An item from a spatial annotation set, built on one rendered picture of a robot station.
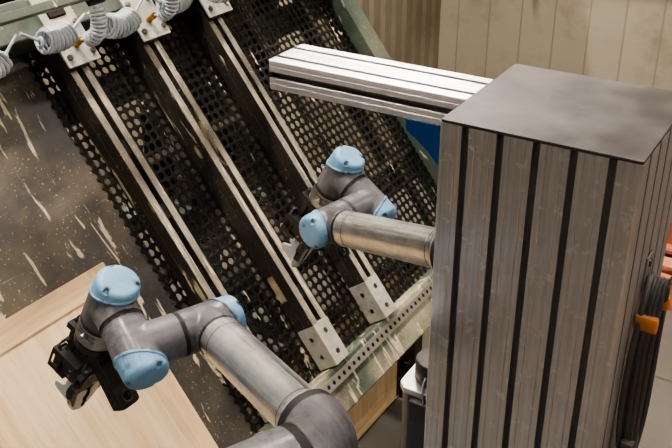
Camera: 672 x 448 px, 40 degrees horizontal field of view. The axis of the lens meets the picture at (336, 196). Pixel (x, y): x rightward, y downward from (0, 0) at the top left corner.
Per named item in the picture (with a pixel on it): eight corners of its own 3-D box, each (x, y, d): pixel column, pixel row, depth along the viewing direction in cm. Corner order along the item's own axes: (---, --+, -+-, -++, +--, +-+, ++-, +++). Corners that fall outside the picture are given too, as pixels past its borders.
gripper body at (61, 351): (77, 345, 167) (93, 305, 159) (110, 377, 165) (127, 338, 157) (44, 366, 161) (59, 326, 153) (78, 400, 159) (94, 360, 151)
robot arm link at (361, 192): (356, 246, 194) (323, 210, 197) (392, 227, 201) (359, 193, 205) (369, 222, 188) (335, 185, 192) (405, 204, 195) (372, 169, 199)
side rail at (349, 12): (453, 240, 325) (477, 230, 318) (293, -30, 318) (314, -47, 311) (463, 231, 331) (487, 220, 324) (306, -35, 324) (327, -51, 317)
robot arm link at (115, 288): (106, 306, 141) (86, 264, 145) (90, 347, 148) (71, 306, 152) (153, 297, 146) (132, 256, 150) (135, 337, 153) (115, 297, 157)
